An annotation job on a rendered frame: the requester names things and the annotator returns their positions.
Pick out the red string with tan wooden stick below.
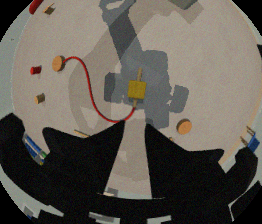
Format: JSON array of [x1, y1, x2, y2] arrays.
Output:
[[63, 56, 143, 123]]

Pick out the small red cylinder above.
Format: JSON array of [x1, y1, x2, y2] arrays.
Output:
[[30, 65, 42, 75]]

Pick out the orange round disc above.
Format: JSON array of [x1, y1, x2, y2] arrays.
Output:
[[176, 120, 192, 135]]

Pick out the round wooden button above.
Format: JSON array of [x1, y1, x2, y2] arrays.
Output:
[[53, 56, 66, 72]]

